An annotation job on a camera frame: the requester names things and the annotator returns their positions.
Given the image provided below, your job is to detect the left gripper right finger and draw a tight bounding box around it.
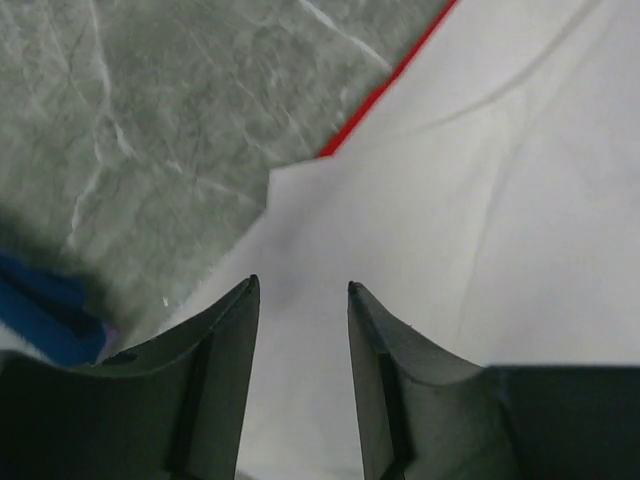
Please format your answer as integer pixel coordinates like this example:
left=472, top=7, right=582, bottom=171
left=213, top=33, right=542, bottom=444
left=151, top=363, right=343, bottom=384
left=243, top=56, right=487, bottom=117
left=348, top=282, right=639, bottom=479

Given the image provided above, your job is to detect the folded blue printed t-shirt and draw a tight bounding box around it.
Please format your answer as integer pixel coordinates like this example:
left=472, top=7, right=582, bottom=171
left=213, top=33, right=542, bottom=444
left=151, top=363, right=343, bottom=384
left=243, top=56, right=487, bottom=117
left=1, top=253, right=105, bottom=367

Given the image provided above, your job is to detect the folded lavender t-shirt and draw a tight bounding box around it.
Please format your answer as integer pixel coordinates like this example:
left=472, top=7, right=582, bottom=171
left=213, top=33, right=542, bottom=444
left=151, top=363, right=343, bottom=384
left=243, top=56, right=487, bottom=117
left=99, top=323, right=119, bottom=361

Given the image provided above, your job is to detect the white t-shirt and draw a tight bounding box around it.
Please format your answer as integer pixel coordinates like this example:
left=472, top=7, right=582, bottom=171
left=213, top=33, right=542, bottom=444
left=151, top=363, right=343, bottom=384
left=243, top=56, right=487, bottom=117
left=179, top=1, right=639, bottom=479

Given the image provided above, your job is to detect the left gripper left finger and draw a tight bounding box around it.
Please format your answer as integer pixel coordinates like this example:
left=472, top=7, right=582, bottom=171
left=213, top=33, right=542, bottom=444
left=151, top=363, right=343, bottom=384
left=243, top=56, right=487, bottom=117
left=1, top=276, right=260, bottom=480

